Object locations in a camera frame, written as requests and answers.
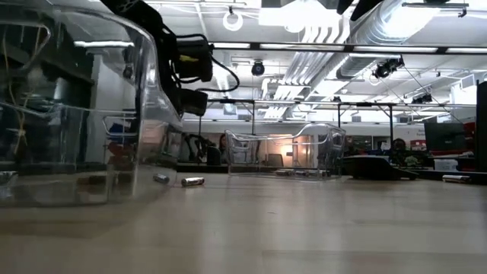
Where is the clear plastic bin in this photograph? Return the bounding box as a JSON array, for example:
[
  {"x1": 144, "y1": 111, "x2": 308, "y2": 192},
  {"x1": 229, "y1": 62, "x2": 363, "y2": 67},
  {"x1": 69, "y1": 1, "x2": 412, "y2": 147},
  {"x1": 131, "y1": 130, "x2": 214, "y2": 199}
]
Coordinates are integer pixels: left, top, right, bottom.
[
  {"x1": 224, "y1": 122, "x2": 348, "y2": 180},
  {"x1": 0, "y1": 0, "x2": 183, "y2": 209}
]

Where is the long ceiling light strip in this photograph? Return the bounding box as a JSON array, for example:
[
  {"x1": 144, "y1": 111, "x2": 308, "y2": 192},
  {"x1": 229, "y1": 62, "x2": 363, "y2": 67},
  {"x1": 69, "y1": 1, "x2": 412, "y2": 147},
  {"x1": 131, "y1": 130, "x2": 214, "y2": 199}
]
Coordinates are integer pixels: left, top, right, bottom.
[{"x1": 73, "y1": 40, "x2": 487, "y2": 54}]

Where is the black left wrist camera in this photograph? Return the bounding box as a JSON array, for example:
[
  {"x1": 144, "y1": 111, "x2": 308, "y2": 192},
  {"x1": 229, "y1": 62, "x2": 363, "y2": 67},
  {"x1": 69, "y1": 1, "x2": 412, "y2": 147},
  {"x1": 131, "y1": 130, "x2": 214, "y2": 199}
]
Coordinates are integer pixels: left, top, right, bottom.
[{"x1": 175, "y1": 37, "x2": 215, "y2": 84}]

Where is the black metal frame table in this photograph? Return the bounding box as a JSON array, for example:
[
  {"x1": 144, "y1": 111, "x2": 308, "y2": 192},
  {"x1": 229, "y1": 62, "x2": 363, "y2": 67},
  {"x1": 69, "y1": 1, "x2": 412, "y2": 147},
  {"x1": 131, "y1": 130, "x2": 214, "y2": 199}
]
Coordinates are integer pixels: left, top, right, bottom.
[{"x1": 170, "y1": 97, "x2": 397, "y2": 153}]

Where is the white box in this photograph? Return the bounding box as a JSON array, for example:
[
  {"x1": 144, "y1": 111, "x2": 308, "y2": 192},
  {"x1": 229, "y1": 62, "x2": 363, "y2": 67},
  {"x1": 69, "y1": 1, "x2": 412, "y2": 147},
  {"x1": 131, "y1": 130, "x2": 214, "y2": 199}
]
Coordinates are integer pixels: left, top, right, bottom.
[{"x1": 433, "y1": 158, "x2": 460, "y2": 173}]

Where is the black calculator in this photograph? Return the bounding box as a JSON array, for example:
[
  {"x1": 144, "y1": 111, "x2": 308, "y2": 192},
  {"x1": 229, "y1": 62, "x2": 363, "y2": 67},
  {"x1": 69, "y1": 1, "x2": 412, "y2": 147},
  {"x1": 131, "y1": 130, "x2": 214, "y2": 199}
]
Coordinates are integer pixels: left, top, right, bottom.
[{"x1": 342, "y1": 155, "x2": 419, "y2": 181}]

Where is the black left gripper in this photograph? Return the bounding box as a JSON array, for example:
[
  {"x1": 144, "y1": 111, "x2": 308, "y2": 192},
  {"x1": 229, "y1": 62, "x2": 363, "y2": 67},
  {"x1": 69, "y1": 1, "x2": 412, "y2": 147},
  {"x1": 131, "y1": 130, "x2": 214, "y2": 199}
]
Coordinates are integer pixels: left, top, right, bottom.
[{"x1": 157, "y1": 25, "x2": 209, "y2": 117}]

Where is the silver ventilation duct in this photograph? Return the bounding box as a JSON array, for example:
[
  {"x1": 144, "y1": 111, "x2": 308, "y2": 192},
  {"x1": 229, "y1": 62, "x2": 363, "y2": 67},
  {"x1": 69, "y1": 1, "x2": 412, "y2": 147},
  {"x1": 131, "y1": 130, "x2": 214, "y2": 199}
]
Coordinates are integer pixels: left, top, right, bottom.
[{"x1": 334, "y1": 0, "x2": 457, "y2": 81}]

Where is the black left camera cable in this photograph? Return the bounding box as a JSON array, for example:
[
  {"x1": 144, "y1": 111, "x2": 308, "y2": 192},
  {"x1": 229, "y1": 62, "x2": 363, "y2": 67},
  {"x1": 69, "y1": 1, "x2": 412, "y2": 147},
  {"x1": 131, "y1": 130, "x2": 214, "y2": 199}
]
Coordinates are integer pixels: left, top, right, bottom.
[{"x1": 167, "y1": 33, "x2": 241, "y2": 94}]

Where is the black ceiling camera with wires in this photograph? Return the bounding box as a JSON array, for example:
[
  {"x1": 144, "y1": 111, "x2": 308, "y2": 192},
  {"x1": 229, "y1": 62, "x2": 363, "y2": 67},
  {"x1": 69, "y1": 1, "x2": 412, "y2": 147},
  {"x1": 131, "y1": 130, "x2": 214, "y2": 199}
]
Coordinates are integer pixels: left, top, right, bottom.
[
  {"x1": 372, "y1": 56, "x2": 406, "y2": 80},
  {"x1": 412, "y1": 92, "x2": 434, "y2": 105}
]

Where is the white hanging ring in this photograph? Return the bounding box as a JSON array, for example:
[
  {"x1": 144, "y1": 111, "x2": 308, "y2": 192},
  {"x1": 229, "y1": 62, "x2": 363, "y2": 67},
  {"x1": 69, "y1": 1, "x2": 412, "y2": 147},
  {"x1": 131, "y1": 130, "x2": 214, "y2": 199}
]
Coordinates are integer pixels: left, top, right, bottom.
[{"x1": 222, "y1": 9, "x2": 244, "y2": 33}]

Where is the black monitor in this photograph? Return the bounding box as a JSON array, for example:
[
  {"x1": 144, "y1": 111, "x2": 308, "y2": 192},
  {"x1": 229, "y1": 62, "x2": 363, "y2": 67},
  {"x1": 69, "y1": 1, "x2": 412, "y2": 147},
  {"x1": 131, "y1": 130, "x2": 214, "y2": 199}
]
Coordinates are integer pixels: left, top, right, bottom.
[{"x1": 423, "y1": 121, "x2": 468, "y2": 152}]

